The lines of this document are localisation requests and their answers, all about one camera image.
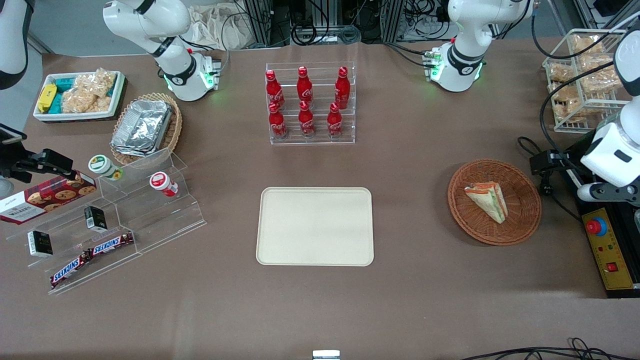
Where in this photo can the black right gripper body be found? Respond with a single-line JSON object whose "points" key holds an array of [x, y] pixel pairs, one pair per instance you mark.
{"points": [[15, 159]]}

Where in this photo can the triangle sandwich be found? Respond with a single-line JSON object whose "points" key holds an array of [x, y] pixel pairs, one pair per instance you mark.
{"points": [[489, 201]]}

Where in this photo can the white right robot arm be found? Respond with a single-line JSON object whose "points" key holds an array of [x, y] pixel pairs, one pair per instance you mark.
{"points": [[180, 70]]}

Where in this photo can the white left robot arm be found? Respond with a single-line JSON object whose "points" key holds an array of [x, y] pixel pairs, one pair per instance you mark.
{"points": [[465, 50]]}

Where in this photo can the round brown wicker basket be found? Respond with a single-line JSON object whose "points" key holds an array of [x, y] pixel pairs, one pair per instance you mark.
{"points": [[522, 210]]}

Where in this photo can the white rectangular snack tray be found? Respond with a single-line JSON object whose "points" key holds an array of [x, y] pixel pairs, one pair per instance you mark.
{"points": [[75, 116]]}

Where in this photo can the oval light wicker basket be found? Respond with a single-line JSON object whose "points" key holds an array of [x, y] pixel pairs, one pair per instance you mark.
{"points": [[175, 130]]}

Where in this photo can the beige rectangular tray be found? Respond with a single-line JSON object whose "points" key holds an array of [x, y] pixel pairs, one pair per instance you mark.
{"points": [[315, 227]]}

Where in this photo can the green lid white cup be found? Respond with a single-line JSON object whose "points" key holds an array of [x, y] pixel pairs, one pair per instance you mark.
{"points": [[102, 166]]}

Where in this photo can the red tartan cookie box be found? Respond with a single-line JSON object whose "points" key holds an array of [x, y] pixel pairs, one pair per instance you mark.
{"points": [[45, 197]]}

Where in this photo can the small black box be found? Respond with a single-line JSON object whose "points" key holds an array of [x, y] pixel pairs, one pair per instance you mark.
{"points": [[95, 218], [40, 243]]}

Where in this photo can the clear bag fried snack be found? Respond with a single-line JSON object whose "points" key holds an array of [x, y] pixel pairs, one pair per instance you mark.
{"points": [[570, 112], [565, 92], [561, 73], [585, 44], [597, 82]]}

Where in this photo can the teal snack packet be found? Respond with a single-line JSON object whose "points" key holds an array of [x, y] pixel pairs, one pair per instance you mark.
{"points": [[56, 102], [64, 83]]}

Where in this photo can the clear bag rice crackers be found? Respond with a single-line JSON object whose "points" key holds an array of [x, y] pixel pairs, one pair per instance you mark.
{"points": [[97, 82], [80, 101]]}

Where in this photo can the yellow snack packet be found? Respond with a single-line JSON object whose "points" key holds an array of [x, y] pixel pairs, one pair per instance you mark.
{"points": [[46, 97]]}

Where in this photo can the brown snickers bar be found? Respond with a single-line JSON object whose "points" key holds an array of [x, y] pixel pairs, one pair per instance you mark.
{"points": [[111, 244], [70, 270]]}

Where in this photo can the silver foil container stack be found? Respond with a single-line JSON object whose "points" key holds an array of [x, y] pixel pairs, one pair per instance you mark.
{"points": [[142, 127]]}

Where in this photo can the red lid white cup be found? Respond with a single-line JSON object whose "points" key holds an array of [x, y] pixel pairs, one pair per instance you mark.
{"points": [[161, 182]]}

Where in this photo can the clear acrylic step shelf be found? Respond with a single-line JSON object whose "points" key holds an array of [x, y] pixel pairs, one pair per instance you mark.
{"points": [[150, 220]]}

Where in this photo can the black machine yellow control panel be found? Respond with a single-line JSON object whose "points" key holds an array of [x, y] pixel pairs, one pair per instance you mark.
{"points": [[607, 260]]}

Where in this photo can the beige crumpled cloth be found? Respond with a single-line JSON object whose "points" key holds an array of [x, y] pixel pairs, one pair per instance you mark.
{"points": [[215, 27]]}

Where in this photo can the red cola bottle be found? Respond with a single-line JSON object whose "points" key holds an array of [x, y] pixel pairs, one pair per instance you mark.
{"points": [[306, 122], [304, 87], [334, 122], [342, 90], [277, 124], [274, 92]]}

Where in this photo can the clear acrylic bottle rack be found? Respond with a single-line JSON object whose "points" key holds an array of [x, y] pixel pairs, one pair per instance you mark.
{"points": [[320, 141]]}

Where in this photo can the small white grey object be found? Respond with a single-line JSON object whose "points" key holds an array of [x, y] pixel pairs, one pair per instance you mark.
{"points": [[326, 355]]}

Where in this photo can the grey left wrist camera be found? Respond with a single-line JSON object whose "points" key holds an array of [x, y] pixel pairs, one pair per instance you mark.
{"points": [[612, 194]]}

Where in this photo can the aluminium frame profile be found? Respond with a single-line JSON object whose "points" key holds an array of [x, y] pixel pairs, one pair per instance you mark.
{"points": [[392, 20], [260, 22]]}

